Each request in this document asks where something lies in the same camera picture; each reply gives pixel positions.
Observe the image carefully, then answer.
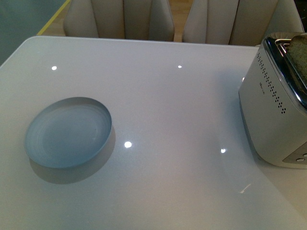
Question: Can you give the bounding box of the beige chair right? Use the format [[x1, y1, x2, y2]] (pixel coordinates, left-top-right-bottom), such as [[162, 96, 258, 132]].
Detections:
[[182, 0, 305, 46]]

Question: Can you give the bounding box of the slice of brown bread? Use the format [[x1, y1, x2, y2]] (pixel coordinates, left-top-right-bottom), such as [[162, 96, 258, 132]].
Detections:
[[287, 34, 307, 85]]

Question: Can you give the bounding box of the light blue round plate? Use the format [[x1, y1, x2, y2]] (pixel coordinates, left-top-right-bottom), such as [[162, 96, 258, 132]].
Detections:
[[24, 97, 112, 169]]

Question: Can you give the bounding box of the silver toaster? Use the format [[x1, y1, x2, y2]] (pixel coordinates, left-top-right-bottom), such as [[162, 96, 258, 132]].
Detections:
[[238, 33, 307, 169]]

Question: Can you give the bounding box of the beige chair left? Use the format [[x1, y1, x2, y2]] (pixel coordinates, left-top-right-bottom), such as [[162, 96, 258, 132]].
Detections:
[[63, 0, 175, 41]]

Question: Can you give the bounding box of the beige chair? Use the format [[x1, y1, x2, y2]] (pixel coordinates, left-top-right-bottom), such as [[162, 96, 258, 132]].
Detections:
[[182, 0, 305, 46], [63, 0, 175, 41]]

